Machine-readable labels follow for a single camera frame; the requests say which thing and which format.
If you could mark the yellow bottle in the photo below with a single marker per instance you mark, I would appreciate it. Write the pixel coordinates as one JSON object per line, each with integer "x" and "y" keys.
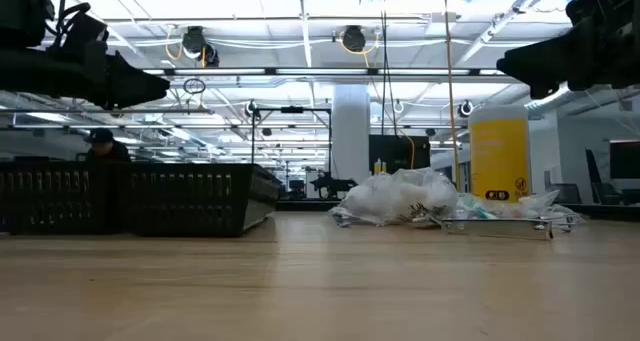
{"x": 384, "y": 168}
{"x": 377, "y": 167}

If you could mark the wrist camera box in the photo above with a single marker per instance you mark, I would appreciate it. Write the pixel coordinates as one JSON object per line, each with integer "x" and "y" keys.
{"x": 592, "y": 3}
{"x": 85, "y": 33}

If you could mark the clear packet with white item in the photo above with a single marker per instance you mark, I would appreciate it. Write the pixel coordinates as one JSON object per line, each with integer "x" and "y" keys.
{"x": 530, "y": 206}

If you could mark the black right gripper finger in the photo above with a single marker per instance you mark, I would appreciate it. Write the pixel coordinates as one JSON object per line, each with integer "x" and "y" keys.
{"x": 545, "y": 61}

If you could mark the yellow and white wipes canister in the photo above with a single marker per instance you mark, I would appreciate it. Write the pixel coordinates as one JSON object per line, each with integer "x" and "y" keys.
{"x": 500, "y": 156}

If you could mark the black background robot arm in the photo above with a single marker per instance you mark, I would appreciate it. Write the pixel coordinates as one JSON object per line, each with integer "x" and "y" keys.
{"x": 330, "y": 183}

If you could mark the large clear plastic bag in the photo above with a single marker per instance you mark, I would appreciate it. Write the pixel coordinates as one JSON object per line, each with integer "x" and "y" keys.
{"x": 395, "y": 193}

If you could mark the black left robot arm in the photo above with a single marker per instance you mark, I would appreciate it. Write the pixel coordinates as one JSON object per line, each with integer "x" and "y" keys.
{"x": 22, "y": 11}

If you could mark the ceiling light bar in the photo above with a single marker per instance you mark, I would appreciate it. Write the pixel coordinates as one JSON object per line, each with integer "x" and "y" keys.
{"x": 270, "y": 71}

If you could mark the grey metal pipe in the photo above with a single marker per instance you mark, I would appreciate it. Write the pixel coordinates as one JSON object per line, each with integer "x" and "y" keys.
{"x": 150, "y": 111}

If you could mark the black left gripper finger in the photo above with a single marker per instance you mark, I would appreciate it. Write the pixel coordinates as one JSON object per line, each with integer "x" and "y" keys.
{"x": 132, "y": 83}

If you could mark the clear packet with teal item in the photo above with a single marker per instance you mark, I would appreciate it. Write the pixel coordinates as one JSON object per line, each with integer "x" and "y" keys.
{"x": 477, "y": 208}

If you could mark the black mesh chair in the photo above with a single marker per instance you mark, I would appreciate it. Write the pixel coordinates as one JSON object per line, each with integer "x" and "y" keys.
{"x": 565, "y": 193}

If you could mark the black cabinet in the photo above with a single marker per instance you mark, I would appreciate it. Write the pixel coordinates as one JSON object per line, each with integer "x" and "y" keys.
{"x": 400, "y": 151}

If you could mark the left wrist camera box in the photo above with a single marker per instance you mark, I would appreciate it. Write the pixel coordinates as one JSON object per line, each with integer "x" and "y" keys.
{"x": 85, "y": 33}

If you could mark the black frame stand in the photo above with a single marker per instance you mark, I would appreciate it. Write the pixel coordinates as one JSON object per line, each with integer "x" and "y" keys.
{"x": 291, "y": 109}

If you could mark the silver ventilation duct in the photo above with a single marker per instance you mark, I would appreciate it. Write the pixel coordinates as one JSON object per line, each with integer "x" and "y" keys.
{"x": 547, "y": 103}

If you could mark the black computer monitor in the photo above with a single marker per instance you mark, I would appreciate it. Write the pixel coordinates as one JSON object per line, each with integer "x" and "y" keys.
{"x": 625, "y": 158}

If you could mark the white column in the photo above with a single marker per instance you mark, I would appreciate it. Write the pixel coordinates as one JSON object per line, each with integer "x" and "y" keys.
{"x": 350, "y": 131}

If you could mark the person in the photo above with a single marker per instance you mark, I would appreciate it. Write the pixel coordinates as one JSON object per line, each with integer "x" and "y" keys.
{"x": 105, "y": 148}

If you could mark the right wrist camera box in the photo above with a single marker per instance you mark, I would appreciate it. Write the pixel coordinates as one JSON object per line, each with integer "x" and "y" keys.
{"x": 592, "y": 3}

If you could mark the black slotted plastic basket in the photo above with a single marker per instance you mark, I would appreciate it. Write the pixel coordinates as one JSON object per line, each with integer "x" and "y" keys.
{"x": 50, "y": 196}
{"x": 190, "y": 201}

